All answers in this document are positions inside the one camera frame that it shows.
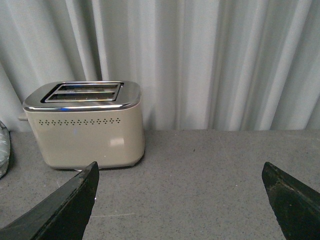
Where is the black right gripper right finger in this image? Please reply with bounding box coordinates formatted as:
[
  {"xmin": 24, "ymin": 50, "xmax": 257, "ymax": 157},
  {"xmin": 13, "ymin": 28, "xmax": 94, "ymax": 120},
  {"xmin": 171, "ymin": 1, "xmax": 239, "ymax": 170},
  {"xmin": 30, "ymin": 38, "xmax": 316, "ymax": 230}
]
[{"xmin": 261, "ymin": 162, "xmax": 320, "ymax": 240}]

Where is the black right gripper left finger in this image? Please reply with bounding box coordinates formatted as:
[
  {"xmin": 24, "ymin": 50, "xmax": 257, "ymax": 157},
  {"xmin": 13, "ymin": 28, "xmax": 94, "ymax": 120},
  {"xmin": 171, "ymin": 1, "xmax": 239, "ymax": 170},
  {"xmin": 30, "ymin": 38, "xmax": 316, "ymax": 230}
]
[{"xmin": 0, "ymin": 161, "xmax": 100, "ymax": 240}]

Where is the beige two-slot toaster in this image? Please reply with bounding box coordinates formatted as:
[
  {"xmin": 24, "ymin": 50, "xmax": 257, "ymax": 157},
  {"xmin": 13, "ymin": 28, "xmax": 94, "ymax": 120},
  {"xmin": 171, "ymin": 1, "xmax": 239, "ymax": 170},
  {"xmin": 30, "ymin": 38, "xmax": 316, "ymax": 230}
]
[{"xmin": 23, "ymin": 81, "xmax": 145, "ymax": 170}]

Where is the upper silver quilted oven mitt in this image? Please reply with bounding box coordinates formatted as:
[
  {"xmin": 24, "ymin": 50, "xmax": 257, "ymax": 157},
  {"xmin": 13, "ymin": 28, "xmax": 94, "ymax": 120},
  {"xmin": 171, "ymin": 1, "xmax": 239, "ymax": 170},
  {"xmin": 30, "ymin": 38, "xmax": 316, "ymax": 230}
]
[{"xmin": 0, "ymin": 122, "xmax": 11, "ymax": 178}]

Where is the grey pleated curtain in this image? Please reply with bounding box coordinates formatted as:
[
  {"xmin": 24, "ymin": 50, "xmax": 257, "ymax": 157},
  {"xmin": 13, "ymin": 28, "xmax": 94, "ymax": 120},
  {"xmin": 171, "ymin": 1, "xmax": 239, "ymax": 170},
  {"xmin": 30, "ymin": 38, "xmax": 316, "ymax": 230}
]
[{"xmin": 0, "ymin": 0, "xmax": 320, "ymax": 132}]

